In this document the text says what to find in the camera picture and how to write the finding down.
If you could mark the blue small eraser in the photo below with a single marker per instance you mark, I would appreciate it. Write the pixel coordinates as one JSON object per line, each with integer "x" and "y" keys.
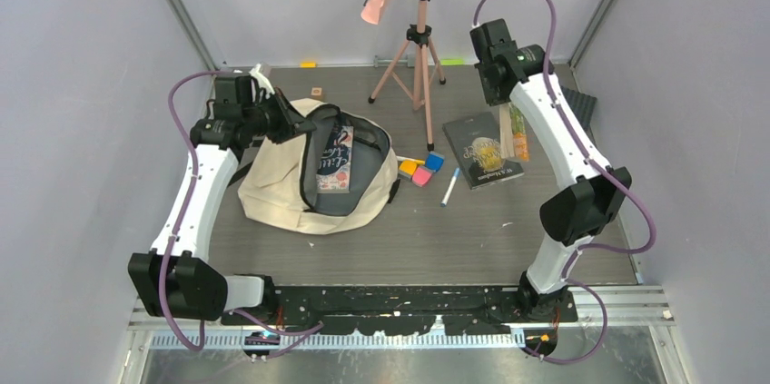
{"x": 434, "y": 161}

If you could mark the yellow capped white marker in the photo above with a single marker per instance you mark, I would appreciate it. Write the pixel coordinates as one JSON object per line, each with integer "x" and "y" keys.
{"x": 408, "y": 159}

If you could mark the pink tripod stand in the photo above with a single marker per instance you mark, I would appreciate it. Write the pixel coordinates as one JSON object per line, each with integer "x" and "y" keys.
{"x": 427, "y": 67}

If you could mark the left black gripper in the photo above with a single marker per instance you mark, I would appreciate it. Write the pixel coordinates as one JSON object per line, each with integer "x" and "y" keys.
{"x": 291, "y": 122}

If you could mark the dark grey studded plate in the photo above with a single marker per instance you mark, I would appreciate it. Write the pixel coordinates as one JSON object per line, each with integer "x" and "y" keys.
{"x": 582, "y": 105}

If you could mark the green tape piece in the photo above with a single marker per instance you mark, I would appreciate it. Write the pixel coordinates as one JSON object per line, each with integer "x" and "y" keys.
{"x": 452, "y": 62}

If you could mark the pink eraser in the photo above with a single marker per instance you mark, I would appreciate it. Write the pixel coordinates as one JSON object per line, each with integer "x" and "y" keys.
{"x": 421, "y": 176}

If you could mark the yellow orange eraser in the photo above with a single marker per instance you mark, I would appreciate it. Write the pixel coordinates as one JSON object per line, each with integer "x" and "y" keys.
{"x": 407, "y": 169}

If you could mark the small wooden cube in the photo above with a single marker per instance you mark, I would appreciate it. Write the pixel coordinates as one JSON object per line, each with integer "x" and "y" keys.
{"x": 316, "y": 92}

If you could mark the black hardcover book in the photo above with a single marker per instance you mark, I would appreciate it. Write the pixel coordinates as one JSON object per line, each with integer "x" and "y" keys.
{"x": 474, "y": 140}

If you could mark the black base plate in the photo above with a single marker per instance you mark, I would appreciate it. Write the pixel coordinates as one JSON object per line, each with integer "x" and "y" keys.
{"x": 404, "y": 310}

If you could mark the white patterned book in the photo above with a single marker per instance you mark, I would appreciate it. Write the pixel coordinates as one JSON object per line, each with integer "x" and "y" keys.
{"x": 333, "y": 174}

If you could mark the orange green paperback book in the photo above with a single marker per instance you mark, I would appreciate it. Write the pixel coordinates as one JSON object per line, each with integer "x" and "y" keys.
{"x": 513, "y": 137}

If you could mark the beige canvas backpack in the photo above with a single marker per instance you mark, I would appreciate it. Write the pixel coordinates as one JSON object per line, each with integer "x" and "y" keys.
{"x": 281, "y": 189}

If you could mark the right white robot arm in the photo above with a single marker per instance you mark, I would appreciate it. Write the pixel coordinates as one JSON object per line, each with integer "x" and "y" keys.
{"x": 589, "y": 187}

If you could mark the blue capped white marker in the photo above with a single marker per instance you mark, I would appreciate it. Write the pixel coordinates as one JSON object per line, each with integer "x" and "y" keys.
{"x": 452, "y": 183}

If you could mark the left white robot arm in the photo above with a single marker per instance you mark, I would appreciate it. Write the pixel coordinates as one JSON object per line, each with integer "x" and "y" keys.
{"x": 174, "y": 279}

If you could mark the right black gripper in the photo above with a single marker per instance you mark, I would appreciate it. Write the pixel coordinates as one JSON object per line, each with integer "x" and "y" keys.
{"x": 495, "y": 98}

